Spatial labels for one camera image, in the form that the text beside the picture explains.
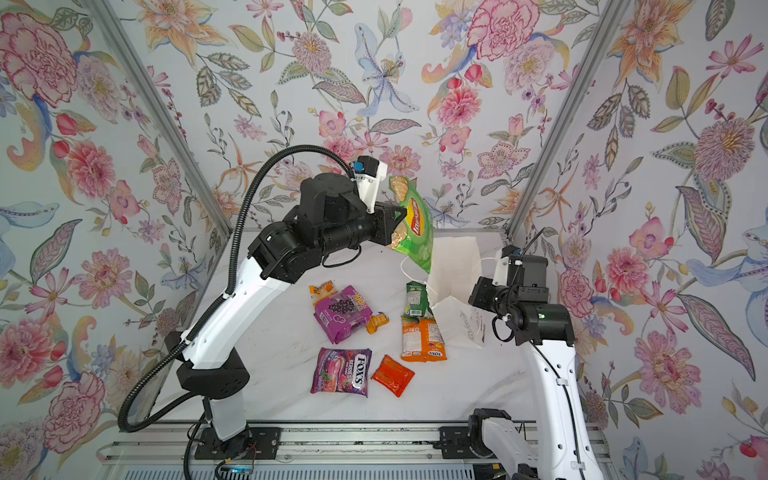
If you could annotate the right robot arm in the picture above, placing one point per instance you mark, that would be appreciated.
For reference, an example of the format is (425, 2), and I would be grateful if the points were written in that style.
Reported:
(544, 334)

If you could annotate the purple Fox's candy bag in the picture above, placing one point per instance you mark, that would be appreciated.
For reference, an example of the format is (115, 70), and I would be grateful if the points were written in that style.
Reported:
(342, 371)

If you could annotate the right aluminium frame post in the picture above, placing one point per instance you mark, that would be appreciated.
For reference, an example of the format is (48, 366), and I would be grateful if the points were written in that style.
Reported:
(606, 26)

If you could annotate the white paper gift bag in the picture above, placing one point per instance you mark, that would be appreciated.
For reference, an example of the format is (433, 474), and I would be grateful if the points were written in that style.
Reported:
(457, 264)

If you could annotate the purple berry biscuit pack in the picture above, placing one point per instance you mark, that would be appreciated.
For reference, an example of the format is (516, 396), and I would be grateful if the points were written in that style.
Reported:
(342, 314)

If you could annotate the green snack pack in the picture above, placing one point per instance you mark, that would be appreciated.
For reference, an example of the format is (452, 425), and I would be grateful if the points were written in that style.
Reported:
(417, 302)

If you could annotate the orange wrapped snack piece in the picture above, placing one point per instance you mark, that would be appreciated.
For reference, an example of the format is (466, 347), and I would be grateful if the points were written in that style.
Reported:
(375, 322)

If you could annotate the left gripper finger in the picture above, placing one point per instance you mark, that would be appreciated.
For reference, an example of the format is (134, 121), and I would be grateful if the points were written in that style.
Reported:
(391, 214)
(394, 236)

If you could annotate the orange snack pack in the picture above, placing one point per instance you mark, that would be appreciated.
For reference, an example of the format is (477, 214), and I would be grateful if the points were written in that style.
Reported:
(422, 341)

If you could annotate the aluminium frame post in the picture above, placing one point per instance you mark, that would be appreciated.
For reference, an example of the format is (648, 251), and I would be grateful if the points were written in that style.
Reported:
(124, 51)
(606, 26)

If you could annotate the left aluminium frame post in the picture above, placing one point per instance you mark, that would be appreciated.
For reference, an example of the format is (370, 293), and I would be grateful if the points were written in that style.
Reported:
(124, 51)

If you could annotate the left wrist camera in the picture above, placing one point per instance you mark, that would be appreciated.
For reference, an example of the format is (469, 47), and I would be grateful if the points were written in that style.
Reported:
(369, 173)

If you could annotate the orange small candy packet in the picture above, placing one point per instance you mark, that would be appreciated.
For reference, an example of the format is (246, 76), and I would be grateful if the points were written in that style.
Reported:
(322, 291)

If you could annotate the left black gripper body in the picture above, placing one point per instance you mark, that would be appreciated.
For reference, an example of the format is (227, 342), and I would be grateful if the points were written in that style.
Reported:
(356, 231)

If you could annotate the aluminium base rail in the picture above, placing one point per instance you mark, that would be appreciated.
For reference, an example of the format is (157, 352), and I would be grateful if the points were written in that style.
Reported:
(293, 442)

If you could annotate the green Lays chips bag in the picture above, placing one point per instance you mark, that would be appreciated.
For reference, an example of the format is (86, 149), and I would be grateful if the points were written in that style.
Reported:
(419, 234)

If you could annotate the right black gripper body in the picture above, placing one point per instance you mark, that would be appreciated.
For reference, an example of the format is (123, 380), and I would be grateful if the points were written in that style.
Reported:
(490, 298)

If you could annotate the red small snack packet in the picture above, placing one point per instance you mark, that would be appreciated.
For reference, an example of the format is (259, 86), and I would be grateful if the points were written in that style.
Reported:
(393, 376)

